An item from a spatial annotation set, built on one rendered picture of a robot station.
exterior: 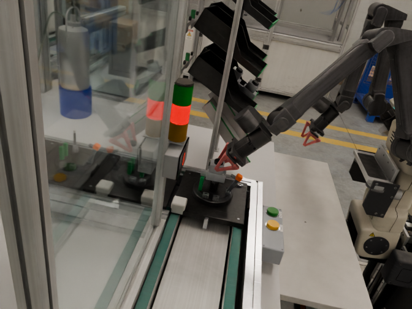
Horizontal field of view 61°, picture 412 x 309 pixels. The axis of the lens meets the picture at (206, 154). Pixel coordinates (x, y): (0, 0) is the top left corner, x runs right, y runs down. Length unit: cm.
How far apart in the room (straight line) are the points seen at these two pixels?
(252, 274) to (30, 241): 74
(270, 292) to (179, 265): 28
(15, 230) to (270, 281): 90
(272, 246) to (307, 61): 430
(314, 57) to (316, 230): 402
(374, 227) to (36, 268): 144
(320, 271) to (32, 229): 103
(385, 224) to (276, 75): 386
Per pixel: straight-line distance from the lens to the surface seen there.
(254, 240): 112
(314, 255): 130
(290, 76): 526
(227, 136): 134
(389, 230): 167
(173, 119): 87
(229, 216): 115
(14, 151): 31
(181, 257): 106
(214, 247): 111
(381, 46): 117
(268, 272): 117
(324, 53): 523
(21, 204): 34
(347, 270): 131
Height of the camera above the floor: 169
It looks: 30 degrees down
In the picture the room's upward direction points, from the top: 10 degrees clockwise
